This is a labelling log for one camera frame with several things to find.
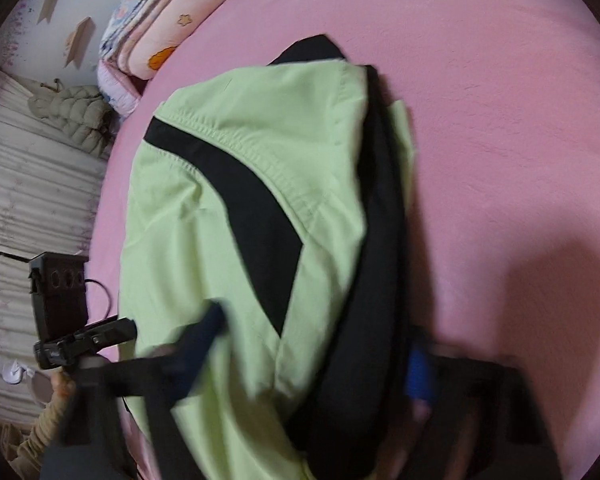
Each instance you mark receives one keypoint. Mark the white printed cushion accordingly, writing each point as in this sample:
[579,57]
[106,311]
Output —
[115,87]

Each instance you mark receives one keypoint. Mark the white curtain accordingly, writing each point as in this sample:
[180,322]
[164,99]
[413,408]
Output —
[25,200]

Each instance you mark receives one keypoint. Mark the small white object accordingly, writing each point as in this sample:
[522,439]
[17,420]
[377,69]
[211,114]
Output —
[14,372]

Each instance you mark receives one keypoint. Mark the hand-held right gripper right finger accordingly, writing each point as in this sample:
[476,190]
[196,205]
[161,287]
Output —
[420,375]

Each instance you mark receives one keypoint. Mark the folded pink cartoon quilt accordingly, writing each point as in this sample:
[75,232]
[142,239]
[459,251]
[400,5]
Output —
[185,20]

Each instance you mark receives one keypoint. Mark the folded floral quilt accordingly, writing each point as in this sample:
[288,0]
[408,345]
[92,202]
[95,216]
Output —
[135,15]

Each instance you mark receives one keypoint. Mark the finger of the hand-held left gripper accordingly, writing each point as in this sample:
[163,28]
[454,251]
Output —
[107,332]

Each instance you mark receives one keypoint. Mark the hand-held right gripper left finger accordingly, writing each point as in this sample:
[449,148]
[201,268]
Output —
[205,340]

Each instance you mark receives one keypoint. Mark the green and black hooded jacket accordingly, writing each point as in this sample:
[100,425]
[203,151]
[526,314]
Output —
[205,185]

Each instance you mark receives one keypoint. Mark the person's left forearm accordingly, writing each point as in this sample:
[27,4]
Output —
[42,425]

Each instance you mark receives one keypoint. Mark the khaki puffer coat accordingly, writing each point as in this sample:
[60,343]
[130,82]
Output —
[75,115]

